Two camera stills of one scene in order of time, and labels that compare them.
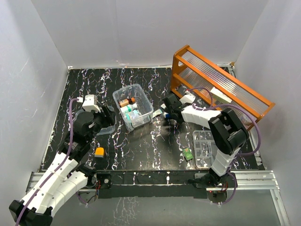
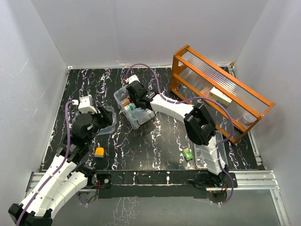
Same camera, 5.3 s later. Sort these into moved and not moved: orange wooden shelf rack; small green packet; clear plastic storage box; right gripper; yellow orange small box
Moved: right gripper
Not moved: orange wooden shelf rack; small green packet; yellow orange small box; clear plastic storage box
